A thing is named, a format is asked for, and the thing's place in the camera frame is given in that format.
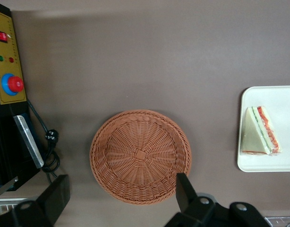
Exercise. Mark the triangular sandwich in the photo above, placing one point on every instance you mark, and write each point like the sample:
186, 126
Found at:
253, 132

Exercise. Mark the black power plug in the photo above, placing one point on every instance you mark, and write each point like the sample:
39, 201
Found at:
52, 136

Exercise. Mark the red round knob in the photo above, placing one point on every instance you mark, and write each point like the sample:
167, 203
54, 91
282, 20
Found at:
15, 84

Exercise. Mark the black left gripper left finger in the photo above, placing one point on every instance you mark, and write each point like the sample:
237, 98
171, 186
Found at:
55, 196

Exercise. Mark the cream rectangular tray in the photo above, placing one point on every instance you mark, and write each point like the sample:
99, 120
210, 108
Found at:
284, 106

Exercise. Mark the clear acrylic bottle rack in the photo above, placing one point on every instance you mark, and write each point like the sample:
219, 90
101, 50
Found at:
277, 220

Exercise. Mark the round brown wicker basket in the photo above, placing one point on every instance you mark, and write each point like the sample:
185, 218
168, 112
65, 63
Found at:
140, 142

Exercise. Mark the silver sealer bar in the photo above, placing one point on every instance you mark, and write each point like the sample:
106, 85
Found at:
29, 142

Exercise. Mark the red rocker switch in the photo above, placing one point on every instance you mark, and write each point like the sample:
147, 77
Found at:
2, 36

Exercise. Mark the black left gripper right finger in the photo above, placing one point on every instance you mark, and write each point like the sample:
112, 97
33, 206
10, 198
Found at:
187, 198

